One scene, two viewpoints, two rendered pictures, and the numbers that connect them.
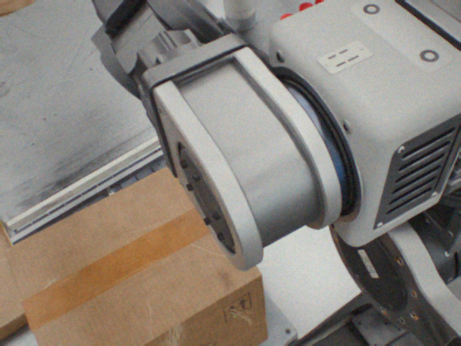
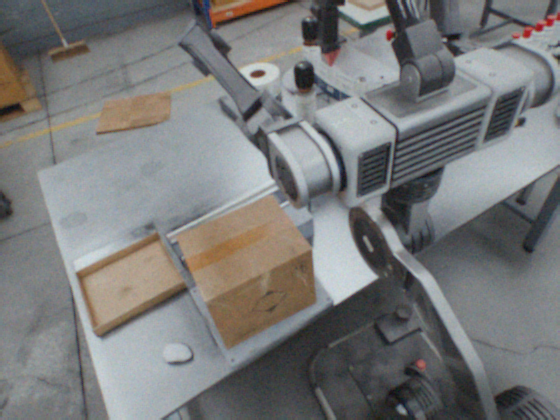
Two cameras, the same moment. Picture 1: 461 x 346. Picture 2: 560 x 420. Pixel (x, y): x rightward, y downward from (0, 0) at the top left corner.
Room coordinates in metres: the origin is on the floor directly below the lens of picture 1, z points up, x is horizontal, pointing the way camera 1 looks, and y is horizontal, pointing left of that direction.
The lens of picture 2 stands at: (-0.34, 0.02, 1.95)
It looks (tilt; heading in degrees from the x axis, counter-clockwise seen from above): 47 degrees down; 2
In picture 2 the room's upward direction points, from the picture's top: 9 degrees counter-clockwise
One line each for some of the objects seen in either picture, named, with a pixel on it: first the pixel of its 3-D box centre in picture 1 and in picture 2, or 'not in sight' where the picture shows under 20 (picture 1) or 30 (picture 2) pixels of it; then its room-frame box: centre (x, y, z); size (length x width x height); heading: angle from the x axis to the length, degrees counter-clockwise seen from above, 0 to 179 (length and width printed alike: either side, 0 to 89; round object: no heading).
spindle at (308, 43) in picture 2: not in sight; (311, 49); (1.55, -0.18, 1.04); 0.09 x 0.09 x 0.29
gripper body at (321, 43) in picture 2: not in sight; (330, 34); (1.09, -0.20, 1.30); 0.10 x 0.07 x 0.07; 116
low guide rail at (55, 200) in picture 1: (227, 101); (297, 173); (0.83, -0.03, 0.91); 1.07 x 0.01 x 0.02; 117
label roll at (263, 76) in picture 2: not in sight; (259, 88); (1.40, 0.08, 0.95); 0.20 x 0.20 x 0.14
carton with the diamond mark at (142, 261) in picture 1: (148, 298); (249, 270); (0.35, 0.16, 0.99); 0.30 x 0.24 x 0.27; 113
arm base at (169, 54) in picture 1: (188, 88); (279, 140); (0.33, 0.02, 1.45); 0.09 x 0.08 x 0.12; 111
